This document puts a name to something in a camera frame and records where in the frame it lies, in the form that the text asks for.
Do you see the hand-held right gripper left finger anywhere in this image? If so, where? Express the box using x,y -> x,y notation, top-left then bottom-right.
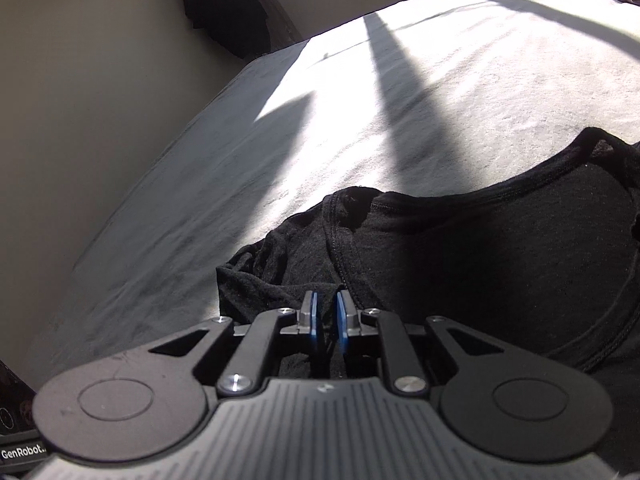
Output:
147,290 -> 321,397

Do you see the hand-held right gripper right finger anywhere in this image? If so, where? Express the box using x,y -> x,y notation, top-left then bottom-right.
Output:
333,287 -> 506,397

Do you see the black t-shirt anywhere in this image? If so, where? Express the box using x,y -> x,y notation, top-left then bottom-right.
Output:
216,127 -> 640,480

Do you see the black flat screen device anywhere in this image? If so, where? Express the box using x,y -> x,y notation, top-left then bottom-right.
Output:
0,359 -> 42,436

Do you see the white bed blanket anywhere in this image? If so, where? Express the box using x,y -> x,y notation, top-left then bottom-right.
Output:
22,0 -> 640,392

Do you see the dark hanging clothing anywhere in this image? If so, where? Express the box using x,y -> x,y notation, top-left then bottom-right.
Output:
181,0 -> 274,60

